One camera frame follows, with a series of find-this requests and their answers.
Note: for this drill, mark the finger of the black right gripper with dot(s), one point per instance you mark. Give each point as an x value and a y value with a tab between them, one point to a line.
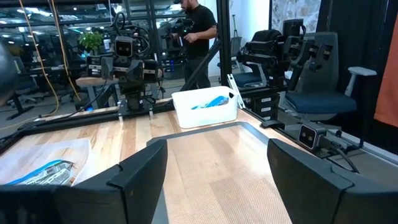
136	71
107	68

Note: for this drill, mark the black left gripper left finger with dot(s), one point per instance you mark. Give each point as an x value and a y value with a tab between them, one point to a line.
118	199

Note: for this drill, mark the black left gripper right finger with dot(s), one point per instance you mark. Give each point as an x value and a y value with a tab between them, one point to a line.
326	199

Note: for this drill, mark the blue granola bar purple end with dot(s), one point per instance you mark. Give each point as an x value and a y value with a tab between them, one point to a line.
214	102

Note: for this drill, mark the black folded robot arm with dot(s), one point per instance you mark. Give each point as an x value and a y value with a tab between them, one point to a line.
264	53

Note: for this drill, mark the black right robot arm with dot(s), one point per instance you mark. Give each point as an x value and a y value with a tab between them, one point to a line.
134	99

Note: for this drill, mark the wooden side table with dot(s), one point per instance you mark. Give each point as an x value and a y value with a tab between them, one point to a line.
93	81

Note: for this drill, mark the small green plant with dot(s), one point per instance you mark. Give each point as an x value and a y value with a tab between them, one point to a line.
90	40

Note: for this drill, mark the person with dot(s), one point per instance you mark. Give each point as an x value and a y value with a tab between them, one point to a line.
199	31

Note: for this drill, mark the white plastic bin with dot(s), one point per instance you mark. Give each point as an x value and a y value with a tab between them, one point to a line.
205	118

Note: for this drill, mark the clear plastic bin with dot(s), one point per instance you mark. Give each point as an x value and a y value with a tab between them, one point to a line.
37	152

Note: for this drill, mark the grey office chair blue seat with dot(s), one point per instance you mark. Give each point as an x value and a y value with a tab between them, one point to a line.
320	102

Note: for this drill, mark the dark round ball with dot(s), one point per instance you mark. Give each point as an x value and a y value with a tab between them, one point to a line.
6	71

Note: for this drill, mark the black drawer cabinet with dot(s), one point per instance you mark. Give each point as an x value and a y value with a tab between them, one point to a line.
264	109

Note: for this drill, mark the blue padded chair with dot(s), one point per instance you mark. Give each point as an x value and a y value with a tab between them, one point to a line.
248	79

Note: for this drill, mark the orange curtain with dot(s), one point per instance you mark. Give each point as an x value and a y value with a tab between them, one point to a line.
388	77

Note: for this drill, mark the black curtain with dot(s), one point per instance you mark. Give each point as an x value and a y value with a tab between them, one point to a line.
357	31

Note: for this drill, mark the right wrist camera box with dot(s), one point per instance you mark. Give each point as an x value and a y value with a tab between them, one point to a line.
123	47

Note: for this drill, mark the black table frame rail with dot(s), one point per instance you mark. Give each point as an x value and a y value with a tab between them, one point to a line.
77	119

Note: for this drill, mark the small grey stereo camera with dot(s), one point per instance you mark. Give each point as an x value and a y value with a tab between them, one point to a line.
309	137

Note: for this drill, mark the black diagonal frame brace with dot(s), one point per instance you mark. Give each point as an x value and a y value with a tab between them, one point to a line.
202	65

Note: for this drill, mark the black upright frame post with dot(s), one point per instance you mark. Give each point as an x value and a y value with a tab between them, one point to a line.
224	43

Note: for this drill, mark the white metal bracket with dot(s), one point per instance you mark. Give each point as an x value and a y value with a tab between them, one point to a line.
235	90

